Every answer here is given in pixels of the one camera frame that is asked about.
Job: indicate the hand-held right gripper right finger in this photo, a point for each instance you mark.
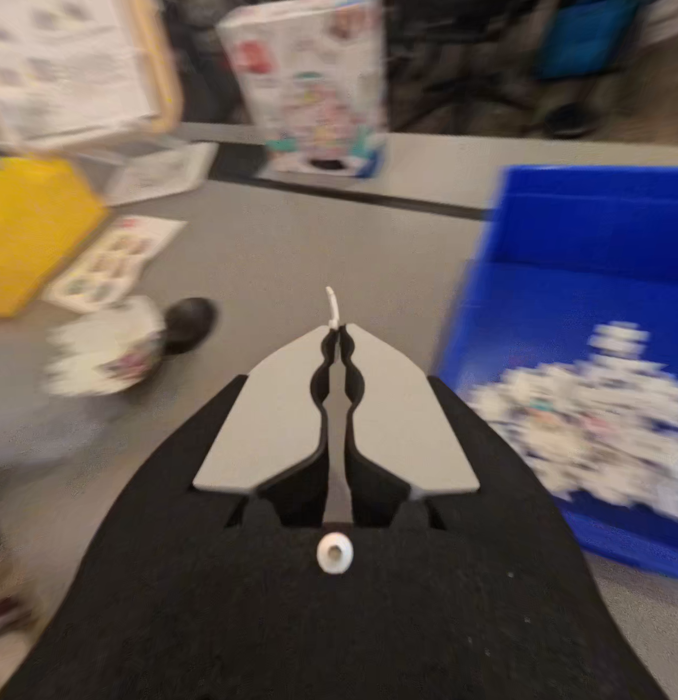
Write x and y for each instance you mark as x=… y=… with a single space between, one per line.
x=410 y=432

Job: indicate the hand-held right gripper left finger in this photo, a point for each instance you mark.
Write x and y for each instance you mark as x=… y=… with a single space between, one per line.
x=262 y=432

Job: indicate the black ball stand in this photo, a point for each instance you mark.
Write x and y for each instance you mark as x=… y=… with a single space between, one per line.
x=191 y=322

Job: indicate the white-backed puzzle piece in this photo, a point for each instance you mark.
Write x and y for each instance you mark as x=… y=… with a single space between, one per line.
x=333 y=311

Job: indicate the pile of puzzle pieces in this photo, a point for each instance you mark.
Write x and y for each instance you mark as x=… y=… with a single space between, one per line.
x=579 y=426

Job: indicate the colourful puzzle ball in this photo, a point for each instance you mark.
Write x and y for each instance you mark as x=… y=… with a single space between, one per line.
x=98 y=344

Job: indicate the blue plastic bin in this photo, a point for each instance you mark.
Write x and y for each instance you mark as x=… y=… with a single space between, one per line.
x=563 y=246

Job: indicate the puzzle instruction leaflet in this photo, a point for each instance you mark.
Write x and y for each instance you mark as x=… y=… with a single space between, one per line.
x=125 y=240

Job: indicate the teal puzzle picture box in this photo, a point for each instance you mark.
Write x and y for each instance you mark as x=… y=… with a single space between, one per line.
x=317 y=82

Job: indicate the yellow box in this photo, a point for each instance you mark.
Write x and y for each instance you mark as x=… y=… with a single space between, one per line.
x=38 y=235

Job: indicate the blue office chair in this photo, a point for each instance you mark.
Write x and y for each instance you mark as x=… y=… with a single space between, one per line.
x=584 y=38

